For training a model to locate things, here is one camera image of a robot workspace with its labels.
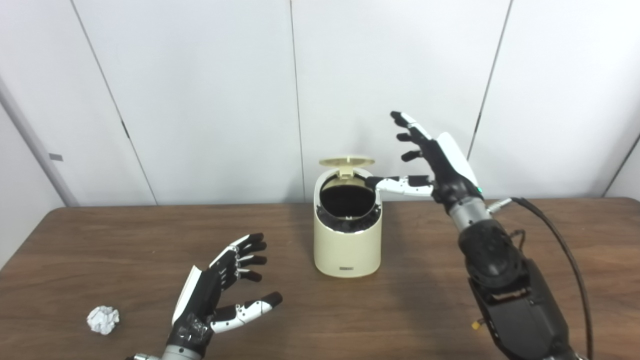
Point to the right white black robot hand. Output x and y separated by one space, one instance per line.
447 165

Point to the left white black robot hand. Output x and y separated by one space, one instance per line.
200 302

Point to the white paper ball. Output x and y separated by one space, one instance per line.
103 320

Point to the round cream bin lid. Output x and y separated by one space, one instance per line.
346 161

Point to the black bin liner bag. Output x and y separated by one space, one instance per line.
347 200

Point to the cream-colored desktop bin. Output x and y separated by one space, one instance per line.
347 250

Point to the black wall panel clip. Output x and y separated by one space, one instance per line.
125 129

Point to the small gray wall tag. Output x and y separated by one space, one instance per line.
56 157

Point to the gray wall corner post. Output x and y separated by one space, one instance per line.
32 140

